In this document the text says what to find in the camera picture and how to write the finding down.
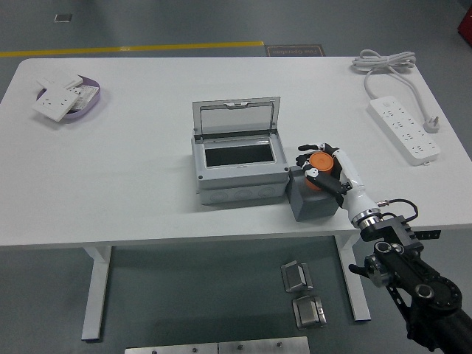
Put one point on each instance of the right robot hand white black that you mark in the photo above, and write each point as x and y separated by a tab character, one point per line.
363	201

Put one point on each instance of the orange cylinder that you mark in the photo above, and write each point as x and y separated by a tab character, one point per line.
320	162

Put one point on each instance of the grey electrical box clear lid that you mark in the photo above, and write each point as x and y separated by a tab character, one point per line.
239	184

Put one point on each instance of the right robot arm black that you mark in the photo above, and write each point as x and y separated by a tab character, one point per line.
405	265

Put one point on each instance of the grey cube with round hole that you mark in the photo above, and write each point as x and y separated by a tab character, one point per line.
313	207

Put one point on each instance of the white power strip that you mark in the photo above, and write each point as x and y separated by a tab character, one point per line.
402	129

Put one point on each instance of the white table leg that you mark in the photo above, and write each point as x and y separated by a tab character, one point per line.
96	295
357	295

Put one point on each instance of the metal clamp block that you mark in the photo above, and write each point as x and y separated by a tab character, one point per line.
295	276
309	312

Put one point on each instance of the red cabinet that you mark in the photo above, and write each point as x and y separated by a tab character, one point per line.
466	22

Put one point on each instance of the yellow floor tape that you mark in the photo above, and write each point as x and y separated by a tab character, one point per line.
147	48

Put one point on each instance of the purple tray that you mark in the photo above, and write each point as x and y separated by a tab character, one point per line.
86	110

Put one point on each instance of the printed label card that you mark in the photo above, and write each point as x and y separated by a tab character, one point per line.
87	94

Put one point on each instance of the metal base plate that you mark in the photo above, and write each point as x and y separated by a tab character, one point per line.
262	346
169	349

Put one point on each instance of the white wall socket panel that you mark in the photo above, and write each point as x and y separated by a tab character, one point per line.
55	103

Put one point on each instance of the white wall switch panel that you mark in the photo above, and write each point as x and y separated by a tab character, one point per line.
59	79

